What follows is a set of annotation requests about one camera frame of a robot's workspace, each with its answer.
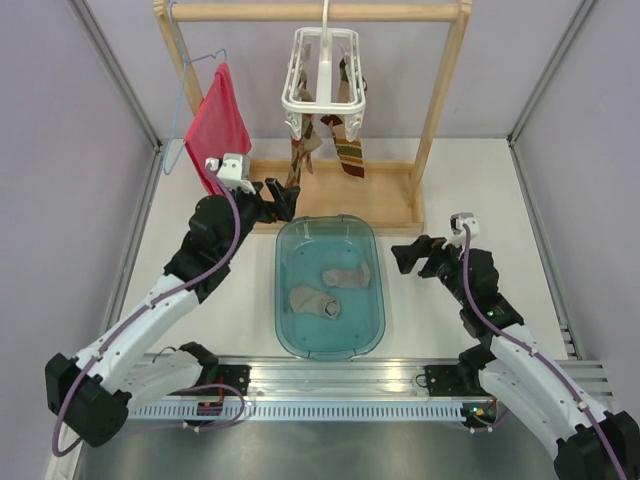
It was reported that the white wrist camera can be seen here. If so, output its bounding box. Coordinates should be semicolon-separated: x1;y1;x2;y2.
205;153;255;194
443;212;480;248

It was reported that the blue translucent plastic bin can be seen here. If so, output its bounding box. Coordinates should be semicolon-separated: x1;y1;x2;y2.
275;215;386;361

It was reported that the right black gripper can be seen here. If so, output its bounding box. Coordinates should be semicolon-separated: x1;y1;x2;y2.
391;234;470;307

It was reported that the blue wire hanger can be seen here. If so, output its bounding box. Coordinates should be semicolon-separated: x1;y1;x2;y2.
162;1;228;175

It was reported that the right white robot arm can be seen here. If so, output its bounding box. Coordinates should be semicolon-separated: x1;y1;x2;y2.
391;235;639;479

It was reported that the left aluminium frame post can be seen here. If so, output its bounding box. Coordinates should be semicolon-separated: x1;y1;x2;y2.
67;0;164;151

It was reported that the argyle patterned sock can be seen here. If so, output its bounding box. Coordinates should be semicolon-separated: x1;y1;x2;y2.
284;69;326;189

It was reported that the right aluminium frame post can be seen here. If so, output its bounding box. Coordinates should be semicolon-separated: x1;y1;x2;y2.
505;0;601;151

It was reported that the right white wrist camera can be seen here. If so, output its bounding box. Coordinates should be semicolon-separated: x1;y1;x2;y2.
443;212;480;248

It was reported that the white clip sock hanger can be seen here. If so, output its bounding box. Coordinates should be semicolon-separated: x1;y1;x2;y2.
281;1;366;141

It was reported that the aluminium mounting rail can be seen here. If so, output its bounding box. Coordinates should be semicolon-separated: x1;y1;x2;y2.
69;353;616;401

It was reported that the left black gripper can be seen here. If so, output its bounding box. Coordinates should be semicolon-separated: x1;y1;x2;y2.
220;177;299;261

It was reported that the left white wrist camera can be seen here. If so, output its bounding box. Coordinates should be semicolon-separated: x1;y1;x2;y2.
205;153;255;194

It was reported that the wooden clothes rack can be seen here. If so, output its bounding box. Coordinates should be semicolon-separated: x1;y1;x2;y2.
153;1;472;235

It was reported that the cream striped sock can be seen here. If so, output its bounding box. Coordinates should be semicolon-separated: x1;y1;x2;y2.
321;59;365;178

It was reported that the aluminium frame post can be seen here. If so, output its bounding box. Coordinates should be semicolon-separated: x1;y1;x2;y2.
67;0;164;151
505;0;601;151

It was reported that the grey ankle sock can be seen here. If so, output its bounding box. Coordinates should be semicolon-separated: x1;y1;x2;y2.
288;285;341;320
321;262;371;289

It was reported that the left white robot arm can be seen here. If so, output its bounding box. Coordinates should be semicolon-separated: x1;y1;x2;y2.
45;178;300;457

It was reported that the red mesh cloth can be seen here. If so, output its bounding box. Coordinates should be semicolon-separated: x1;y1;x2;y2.
184;62;252;195

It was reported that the slotted cable duct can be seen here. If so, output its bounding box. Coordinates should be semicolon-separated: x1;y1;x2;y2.
129;399;465;422

